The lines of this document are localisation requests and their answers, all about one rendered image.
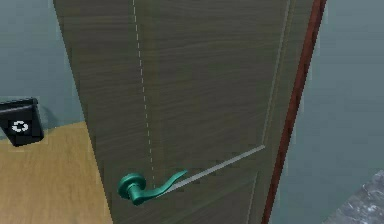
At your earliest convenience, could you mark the dark brown wooden room door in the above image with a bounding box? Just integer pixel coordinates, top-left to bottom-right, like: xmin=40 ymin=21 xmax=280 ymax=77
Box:
xmin=52 ymin=0 xmax=328 ymax=224

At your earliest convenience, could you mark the black recycling bin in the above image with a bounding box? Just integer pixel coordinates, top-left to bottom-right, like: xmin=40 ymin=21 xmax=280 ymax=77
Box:
xmin=0 ymin=97 xmax=45 ymax=148

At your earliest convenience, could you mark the green lever door handle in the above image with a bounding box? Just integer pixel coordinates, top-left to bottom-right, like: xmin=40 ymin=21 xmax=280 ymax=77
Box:
xmin=116 ymin=169 xmax=189 ymax=206

